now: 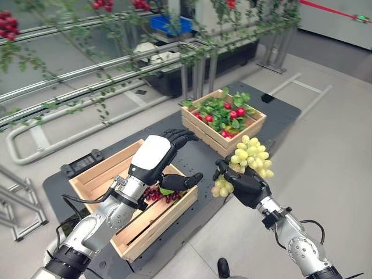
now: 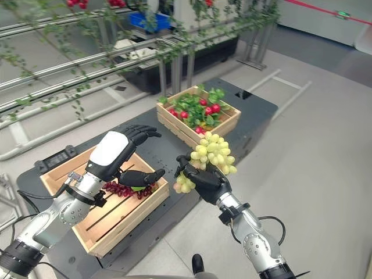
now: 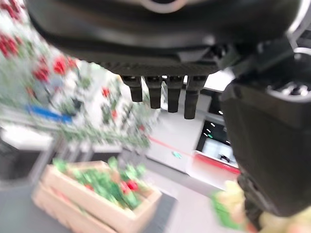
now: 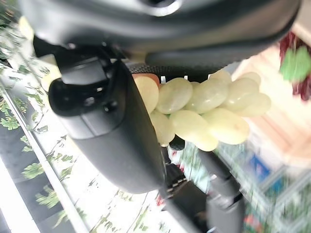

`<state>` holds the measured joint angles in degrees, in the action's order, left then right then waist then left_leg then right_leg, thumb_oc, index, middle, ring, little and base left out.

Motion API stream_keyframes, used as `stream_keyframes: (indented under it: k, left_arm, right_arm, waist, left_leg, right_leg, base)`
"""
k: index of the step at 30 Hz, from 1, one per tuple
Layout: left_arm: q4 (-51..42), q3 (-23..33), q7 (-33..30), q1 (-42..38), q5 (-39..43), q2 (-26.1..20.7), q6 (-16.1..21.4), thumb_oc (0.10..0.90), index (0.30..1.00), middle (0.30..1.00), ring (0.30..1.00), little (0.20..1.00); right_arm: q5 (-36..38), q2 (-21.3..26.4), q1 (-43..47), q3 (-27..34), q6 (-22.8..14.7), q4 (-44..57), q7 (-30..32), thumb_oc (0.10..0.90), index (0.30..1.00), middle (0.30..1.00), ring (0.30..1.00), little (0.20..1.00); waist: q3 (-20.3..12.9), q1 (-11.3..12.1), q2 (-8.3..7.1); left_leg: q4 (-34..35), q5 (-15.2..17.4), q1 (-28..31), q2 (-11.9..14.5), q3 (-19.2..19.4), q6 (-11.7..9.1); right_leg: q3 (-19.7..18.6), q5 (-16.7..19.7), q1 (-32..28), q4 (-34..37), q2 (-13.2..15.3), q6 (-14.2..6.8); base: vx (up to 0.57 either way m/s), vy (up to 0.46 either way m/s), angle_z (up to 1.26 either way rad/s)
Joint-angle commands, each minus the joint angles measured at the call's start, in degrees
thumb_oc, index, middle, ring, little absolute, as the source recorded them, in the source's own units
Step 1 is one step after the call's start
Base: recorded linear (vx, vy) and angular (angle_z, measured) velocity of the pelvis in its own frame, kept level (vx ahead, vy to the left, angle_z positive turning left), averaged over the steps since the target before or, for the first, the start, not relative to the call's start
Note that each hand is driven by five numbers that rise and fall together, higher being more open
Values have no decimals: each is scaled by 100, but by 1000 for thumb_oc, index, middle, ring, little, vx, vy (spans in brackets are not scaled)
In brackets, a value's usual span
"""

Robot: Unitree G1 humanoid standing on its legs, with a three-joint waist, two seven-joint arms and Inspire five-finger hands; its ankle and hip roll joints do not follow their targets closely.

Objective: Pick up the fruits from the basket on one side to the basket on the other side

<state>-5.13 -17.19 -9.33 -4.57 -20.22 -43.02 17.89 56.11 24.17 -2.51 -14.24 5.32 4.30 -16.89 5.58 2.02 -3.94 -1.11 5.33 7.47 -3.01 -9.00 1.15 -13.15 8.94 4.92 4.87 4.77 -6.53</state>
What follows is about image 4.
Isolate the green grape bunch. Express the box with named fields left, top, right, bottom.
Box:
left=132, top=70, right=272, bottom=151

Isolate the leaf pattern tablecloth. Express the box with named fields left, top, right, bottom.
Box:
left=0, top=0, right=195, bottom=233

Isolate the pale yellow fruit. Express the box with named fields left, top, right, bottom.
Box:
left=18, top=16, right=35, bottom=41

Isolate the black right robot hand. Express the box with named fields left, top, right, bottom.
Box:
left=19, top=0, right=302, bottom=233

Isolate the red grape bunch with leaf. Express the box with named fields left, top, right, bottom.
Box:
left=278, top=31, right=311, bottom=101

